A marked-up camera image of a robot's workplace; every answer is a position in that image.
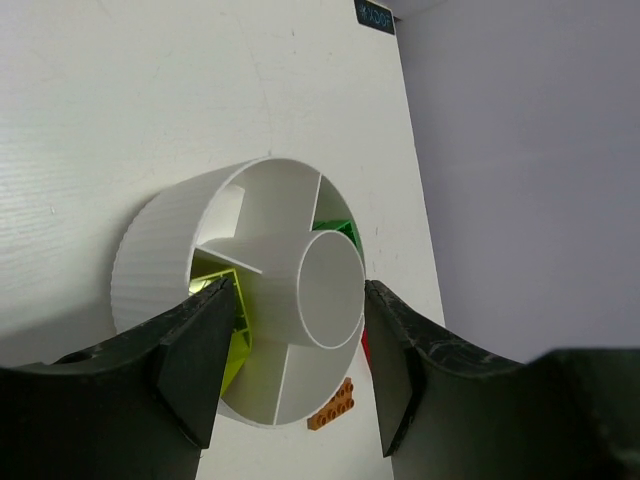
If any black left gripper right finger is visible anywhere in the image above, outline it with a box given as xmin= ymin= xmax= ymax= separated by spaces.
xmin=364 ymin=280 xmax=639 ymax=479

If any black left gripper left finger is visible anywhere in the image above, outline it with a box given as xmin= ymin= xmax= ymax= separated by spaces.
xmin=1 ymin=278 xmax=236 ymax=479

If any lime green sloped lego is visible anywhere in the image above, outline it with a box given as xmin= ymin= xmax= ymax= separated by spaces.
xmin=188 ymin=268 xmax=253 ymax=396

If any dark green square lego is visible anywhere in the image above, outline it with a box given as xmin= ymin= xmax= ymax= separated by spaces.
xmin=312 ymin=219 xmax=364 ymax=257

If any red long lego brick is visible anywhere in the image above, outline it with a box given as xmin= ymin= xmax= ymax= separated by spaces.
xmin=360 ymin=328 xmax=371 ymax=365

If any white round divided container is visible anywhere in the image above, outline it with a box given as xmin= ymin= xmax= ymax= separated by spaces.
xmin=111 ymin=159 xmax=365 ymax=427

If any blue label sticker right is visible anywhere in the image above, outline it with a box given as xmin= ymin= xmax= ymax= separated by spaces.
xmin=354 ymin=0 xmax=396 ymax=35

